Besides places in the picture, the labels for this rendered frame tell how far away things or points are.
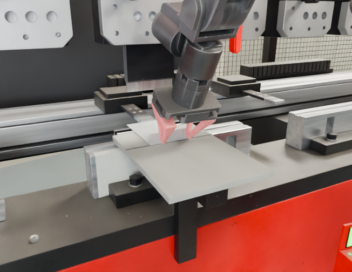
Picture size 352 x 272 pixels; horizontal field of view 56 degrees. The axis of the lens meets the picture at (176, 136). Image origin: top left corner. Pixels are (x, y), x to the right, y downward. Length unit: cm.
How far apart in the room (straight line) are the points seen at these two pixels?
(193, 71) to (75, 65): 71
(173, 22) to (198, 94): 12
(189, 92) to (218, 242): 35
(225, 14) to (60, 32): 27
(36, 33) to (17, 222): 33
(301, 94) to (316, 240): 55
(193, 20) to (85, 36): 74
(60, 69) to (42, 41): 57
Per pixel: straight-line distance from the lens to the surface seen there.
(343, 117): 105
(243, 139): 81
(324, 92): 139
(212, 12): 43
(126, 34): 61
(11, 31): 58
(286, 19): 80
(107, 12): 60
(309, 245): 96
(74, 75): 115
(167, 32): 52
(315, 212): 90
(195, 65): 48
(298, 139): 96
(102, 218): 64
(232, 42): 68
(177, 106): 53
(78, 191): 73
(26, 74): 114
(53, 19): 60
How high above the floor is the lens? 123
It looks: 20 degrees down
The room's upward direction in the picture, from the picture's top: straight up
